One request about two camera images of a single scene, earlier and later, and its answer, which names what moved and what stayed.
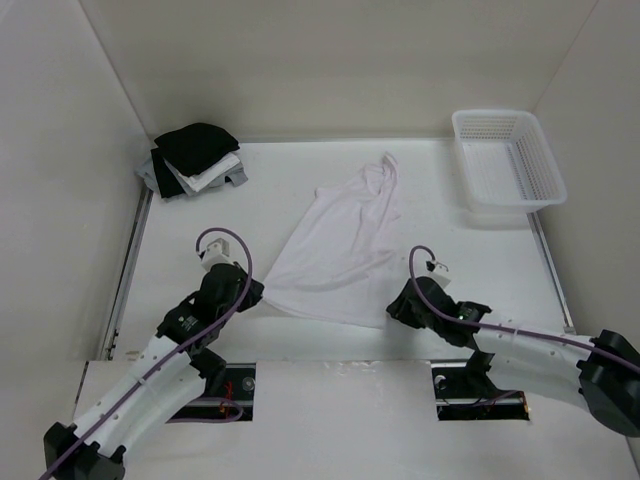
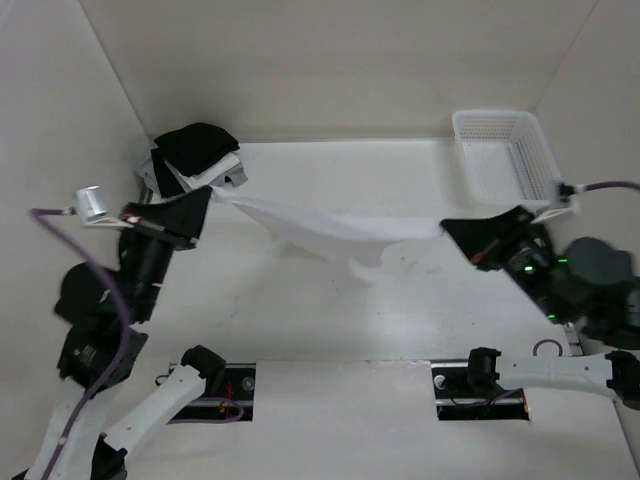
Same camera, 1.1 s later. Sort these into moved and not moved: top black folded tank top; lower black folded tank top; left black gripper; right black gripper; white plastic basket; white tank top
Moved: right black gripper; white tank top; left black gripper
Not moved: white plastic basket; lower black folded tank top; top black folded tank top
